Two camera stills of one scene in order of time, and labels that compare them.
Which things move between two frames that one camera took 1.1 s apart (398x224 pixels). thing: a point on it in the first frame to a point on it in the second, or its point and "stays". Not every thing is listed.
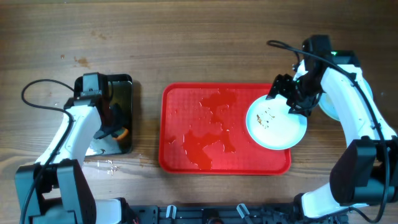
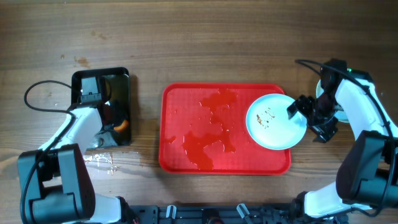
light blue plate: x=271 y=126 stays
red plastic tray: x=203 y=131 stays
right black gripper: x=292 y=94 to x=310 y=112
